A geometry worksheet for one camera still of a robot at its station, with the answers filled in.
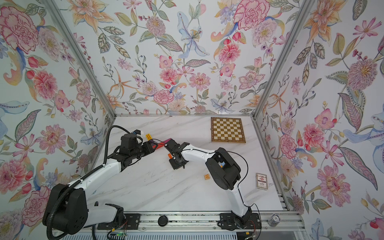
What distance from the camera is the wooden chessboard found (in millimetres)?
1069

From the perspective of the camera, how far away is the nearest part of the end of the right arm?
2.29 feet

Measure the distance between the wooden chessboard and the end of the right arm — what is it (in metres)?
0.34

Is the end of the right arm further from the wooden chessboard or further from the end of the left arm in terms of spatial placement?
the wooden chessboard

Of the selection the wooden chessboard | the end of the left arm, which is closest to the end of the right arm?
the end of the left arm
